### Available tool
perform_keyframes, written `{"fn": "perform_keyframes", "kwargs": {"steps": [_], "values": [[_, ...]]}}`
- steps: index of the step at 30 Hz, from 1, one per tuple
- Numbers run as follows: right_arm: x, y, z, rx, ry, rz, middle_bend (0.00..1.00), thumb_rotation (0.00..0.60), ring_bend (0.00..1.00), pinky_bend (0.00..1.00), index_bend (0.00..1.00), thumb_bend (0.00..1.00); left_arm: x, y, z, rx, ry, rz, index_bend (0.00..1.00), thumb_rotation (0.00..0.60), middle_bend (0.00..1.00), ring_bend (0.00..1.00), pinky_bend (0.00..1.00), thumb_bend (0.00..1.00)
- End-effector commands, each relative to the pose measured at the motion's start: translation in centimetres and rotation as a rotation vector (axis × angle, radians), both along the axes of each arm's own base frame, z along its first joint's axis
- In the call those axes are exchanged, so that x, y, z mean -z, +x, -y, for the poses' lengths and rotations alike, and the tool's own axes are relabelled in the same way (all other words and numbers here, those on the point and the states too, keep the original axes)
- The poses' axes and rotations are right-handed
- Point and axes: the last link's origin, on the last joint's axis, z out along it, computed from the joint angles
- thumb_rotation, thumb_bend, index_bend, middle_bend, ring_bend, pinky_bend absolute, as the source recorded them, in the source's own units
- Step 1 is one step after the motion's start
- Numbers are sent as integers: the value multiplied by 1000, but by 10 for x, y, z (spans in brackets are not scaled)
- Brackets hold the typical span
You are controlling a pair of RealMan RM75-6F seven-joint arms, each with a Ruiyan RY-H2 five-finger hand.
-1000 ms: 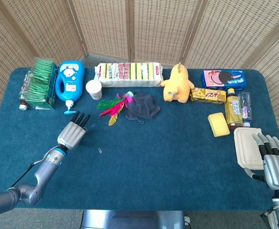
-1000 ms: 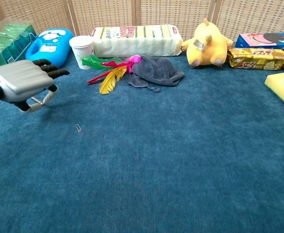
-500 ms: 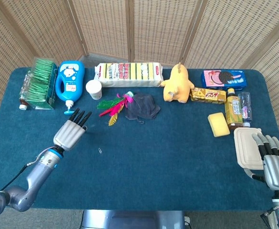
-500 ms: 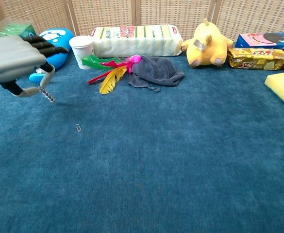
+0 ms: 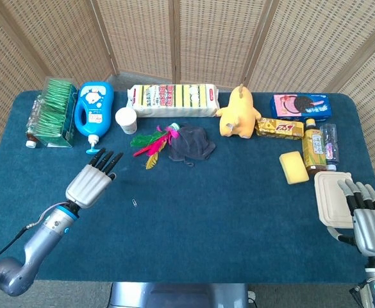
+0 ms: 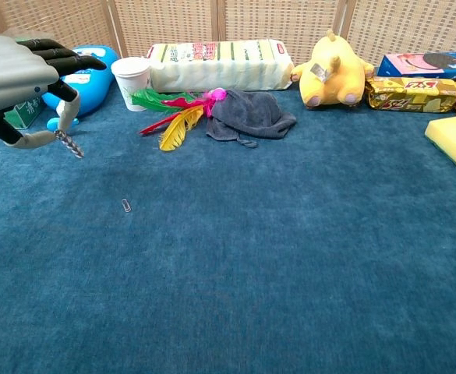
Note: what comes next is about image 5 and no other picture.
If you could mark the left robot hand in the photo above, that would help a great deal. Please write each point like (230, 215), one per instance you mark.
(92, 181)

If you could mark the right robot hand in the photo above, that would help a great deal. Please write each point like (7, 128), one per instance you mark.
(371, 224)

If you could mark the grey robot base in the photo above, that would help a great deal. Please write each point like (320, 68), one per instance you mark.
(179, 295)

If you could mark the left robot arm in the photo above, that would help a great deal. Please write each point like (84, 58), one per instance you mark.
(30, 247)

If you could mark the small metal paper clip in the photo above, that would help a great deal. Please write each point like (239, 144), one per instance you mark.
(134, 202)

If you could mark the white paper cup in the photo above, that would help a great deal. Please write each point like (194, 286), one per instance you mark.
(127, 120)

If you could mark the beige takeaway food container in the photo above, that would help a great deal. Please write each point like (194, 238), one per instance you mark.
(331, 199)

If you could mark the colourful feather shuttlecock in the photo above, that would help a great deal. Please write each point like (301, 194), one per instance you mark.
(155, 142)

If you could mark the blue detergent pump bottle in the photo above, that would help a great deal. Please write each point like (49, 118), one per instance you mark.
(94, 107)

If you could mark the clear box of green packets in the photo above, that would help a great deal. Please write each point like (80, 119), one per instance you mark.
(56, 112)

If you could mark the clear bottle with white cap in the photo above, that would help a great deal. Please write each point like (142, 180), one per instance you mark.
(33, 125)

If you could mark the clear bottle with purple label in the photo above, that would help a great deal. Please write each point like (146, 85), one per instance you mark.
(330, 144)

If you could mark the brown tea drink bottle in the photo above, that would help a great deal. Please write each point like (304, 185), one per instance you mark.
(313, 147)

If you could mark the yellow sponge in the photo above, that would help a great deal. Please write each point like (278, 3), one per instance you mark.
(293, 167)

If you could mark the dark grey cloth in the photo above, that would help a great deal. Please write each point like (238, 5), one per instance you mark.
(192, 142)

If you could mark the pack of yellow sponges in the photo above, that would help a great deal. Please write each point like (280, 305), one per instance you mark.
(174, 100)

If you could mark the yellow biscuit box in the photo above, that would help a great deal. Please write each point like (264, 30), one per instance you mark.
(280, 128)

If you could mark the blue cookie box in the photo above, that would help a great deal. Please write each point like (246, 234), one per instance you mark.
(301, 106)

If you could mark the yellow plush toy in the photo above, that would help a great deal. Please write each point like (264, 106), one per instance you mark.
(238, 112)

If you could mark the woven rattan folding screen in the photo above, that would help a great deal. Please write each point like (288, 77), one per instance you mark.
(187, 38)

